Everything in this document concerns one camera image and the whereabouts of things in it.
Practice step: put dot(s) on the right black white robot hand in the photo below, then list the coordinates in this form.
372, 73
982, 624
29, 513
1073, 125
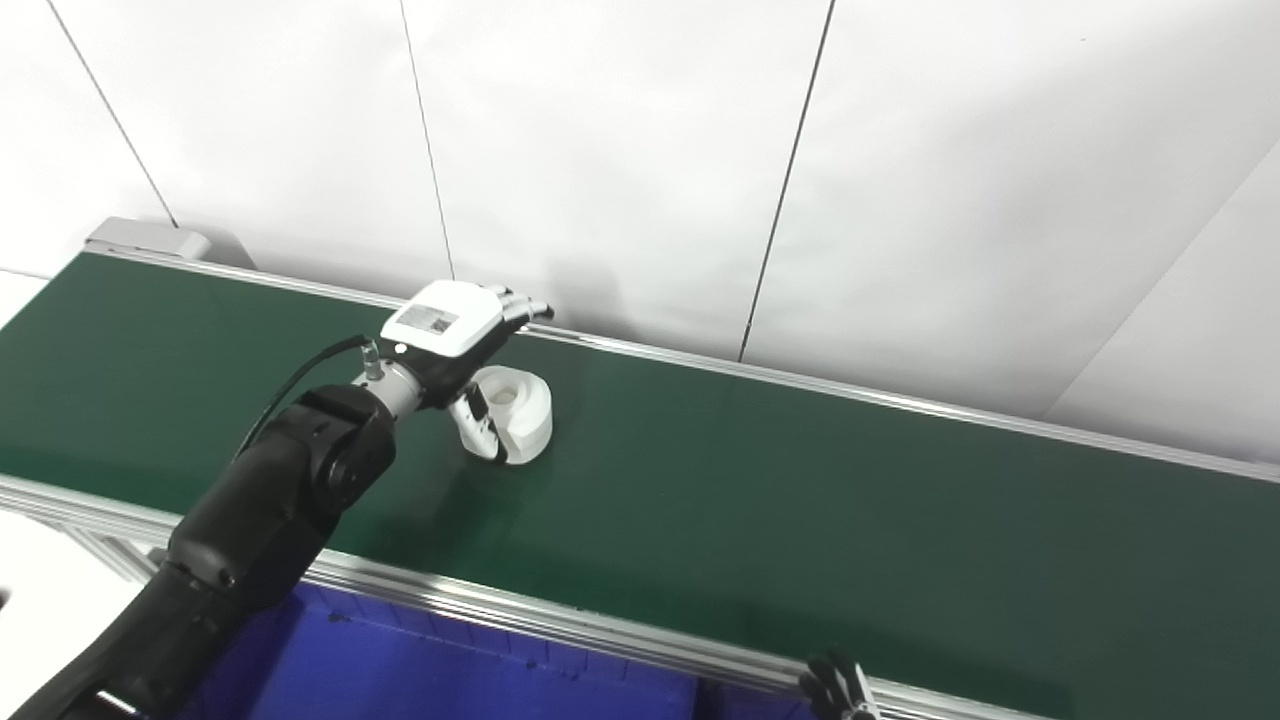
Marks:
840, 695

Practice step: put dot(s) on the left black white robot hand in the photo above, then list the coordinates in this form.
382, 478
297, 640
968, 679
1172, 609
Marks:
445, 325

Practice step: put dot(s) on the white round plastic part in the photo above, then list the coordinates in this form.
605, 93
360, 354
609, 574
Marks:
525, 415

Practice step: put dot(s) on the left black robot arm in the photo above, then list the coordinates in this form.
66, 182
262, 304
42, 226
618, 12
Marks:
260, 520

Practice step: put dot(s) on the blue plastic bin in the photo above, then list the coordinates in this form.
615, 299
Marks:
750, 705
400, 670

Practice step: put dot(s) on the green conveyor belt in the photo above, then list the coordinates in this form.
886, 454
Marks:
750, 500

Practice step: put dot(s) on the grey conveyor end housing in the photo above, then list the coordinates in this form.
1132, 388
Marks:
145, 240

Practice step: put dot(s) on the aluminium conveyor side rail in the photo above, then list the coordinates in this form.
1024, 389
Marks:
450, 592
900, 403

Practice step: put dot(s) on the aluminium conveyor support frame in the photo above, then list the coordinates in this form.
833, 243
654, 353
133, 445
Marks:
105, 550

